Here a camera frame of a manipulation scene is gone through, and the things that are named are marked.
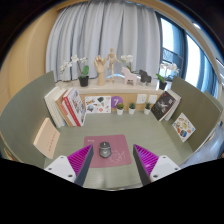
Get thick white book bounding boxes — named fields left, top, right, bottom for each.
left=43, top=87, right=63, bottom=129
left=49, top=89, right=66, bottom=128

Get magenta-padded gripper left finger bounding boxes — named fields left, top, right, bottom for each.
left=44, top=144, right=95, bottom=187

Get white sticker sheet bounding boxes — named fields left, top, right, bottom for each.
left=84, top=95, right=112, bottom=114

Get green desk divider panel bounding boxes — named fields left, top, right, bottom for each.
left=0, top=70, right=56, bottom=169
left=170, top=75, right=223, bottom=153

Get wooden desk shelf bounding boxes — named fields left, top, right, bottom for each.
left=54, top=79, right=164, bottom=113

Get grey curtain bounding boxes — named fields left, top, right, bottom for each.
left=45, top=1, right=162, bottom=83

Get beige paperback book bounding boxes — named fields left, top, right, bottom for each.
left=32, top=117, right=61, bottom=160

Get small white card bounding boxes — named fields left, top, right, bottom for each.
left=147, top=94, right=158, bottom=105
left=136, top=93, right=148, bottom=105

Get dark grey computer mouse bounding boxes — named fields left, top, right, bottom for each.
left=98, top=141, right=112, bottom=158

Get white orchid in black pot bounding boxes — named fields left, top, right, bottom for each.
left=120, top=54, right=138, bottom=74
left=155, top=61, right=180, bottom=91
left=59, top=54, right=90, bottom=88

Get colourful sticker card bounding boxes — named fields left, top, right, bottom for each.
left=171, top=112, right=197, bottom=143

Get black wooden horse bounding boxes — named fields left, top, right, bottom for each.
left=138, top=69, right=153, bottom=84

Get dark-framed window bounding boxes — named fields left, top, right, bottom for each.
left=154, top=11, right=219, bottom=99

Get purple round number sign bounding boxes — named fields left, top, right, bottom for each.
left=110, top=95, right=125, bottom=109

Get wooden artist mannequin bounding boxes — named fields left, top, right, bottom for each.
left=105, top=47, right=122, bottom=84

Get pink wooden horse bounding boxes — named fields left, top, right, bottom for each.
left=120, top=66, right=138, bottom=87

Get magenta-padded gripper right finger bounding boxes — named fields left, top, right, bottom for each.
left=132, top=143, right=182, bottom=186

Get ceiling lights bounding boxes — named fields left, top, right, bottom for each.
left=191, top=21, right=224, bottom=78

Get pink mouse pad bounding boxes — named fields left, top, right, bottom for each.
left=83, top=134, right=133, bottom=169

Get brown kraft book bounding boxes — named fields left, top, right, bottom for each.
left=54, top=89, right=75, bottom=128

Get white book with red band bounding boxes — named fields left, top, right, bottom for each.
left=59, top=99, right=77, bottom=128

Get black cover book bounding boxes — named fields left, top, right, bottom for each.
left=150, top=90, right=177, bottom=122

